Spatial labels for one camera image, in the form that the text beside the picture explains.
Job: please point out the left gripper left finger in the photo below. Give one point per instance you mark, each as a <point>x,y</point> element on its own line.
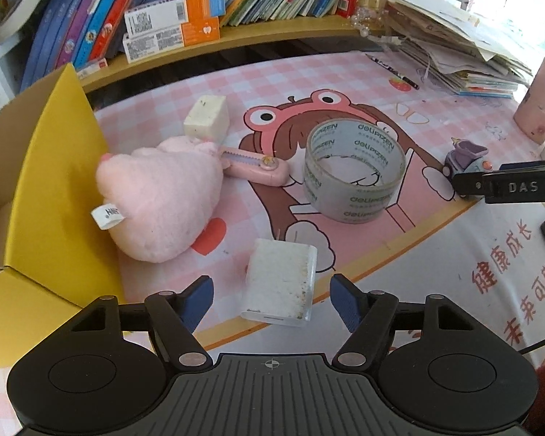
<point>174,318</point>

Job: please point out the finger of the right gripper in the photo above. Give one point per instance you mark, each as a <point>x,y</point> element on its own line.
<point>512,183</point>

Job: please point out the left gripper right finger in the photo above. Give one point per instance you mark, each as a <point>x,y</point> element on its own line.
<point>369,317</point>

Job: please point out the white power adapter block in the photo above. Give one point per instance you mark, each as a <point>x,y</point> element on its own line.
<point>280,282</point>

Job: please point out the pink plush pig toy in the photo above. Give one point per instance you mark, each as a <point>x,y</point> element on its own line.
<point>158,201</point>

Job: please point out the clear packing tape roll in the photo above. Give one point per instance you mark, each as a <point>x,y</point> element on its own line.
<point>352,170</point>

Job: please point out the pink pen cup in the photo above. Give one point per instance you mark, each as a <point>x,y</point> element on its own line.
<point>530,114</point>

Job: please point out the yellow cardboard box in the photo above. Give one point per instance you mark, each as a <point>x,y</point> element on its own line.
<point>54,259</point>

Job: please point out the stack of papers and booklets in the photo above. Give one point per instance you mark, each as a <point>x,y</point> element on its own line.
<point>459,51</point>

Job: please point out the pink cartoon desk mat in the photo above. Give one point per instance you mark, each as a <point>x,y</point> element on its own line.
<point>490,259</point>

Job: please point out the black marker pen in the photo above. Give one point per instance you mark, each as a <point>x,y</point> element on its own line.
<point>393,71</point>

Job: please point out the pink utility knife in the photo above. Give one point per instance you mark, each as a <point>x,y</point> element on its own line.
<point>258,168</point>

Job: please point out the white cube charger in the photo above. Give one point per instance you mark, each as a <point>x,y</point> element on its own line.
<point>208,119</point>

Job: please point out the lower white orange carton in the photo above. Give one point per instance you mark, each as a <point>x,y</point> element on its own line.
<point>163,40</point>

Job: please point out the white orange carton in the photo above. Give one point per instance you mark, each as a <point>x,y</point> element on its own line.
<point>163,14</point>
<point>163,40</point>

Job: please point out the upper white orange carton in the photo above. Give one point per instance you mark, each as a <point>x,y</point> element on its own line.
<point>163,14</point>

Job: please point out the wooden bookshelf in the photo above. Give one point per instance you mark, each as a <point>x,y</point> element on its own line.
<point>230,37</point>

